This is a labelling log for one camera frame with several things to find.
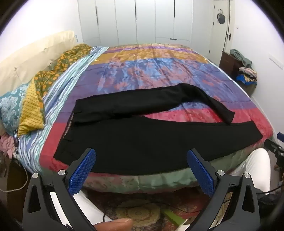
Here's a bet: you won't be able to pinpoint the cream headboard cushion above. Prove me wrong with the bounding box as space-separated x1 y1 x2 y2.
0 31 76 97

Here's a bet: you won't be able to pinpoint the colourful patchwork quilt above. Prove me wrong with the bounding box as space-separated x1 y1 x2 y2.
38 43 274 196

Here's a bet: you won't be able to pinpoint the person's white trouser leg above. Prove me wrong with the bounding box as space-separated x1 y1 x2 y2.
50 189 112 231
231 148 271 194

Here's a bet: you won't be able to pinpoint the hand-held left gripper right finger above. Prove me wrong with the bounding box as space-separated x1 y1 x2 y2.
186 149 261 231

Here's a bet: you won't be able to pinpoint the teal floral pillow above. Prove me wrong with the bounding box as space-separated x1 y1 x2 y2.
0 83 30 136

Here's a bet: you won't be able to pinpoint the orange green floral cloth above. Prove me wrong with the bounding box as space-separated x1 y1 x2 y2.
31 43 92 94

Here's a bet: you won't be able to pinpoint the white door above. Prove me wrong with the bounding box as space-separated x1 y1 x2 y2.
209 0 231 58

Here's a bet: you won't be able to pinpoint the pile of mixed clothes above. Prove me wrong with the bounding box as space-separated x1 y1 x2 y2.
236 66 258 85

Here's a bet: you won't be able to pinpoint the patterned floor rug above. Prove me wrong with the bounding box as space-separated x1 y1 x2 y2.
84 187 233 231

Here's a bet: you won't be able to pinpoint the black pants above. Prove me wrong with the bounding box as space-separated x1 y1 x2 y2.
53 83 263 176

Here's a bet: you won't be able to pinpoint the pink crumpled cloth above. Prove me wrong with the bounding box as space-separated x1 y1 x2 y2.
0 133 21 159

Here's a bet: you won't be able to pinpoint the white wardrobe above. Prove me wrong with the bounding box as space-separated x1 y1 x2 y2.
78 0 193 45

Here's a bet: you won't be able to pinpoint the green flat floor object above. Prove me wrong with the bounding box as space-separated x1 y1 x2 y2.
161 209 187 225

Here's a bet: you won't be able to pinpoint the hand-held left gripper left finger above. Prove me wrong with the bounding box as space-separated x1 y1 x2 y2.
22 147 105 231

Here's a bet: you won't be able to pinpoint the blue striped bed sheet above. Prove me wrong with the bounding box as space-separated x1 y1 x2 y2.
18 45 109 171

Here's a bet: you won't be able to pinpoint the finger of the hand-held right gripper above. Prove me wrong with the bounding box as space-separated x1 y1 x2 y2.
264 138 284 159

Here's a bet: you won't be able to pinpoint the yellow knitted cloth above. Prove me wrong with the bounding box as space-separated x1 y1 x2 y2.
17 78 45 136

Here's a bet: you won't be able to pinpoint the white wall plate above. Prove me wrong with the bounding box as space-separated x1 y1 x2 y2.
268 53 284 69

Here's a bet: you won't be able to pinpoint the dark wooden nightstand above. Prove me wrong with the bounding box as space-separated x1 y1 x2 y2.
219 51 244 80

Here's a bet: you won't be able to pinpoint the white cable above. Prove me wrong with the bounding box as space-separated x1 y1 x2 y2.
0 173 30 193

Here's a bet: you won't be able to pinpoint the dark wooden bedside table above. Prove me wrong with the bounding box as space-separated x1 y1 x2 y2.
0 153 30 215

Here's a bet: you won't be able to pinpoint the person's left hand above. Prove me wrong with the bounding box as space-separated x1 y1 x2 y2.
93 218 134 231

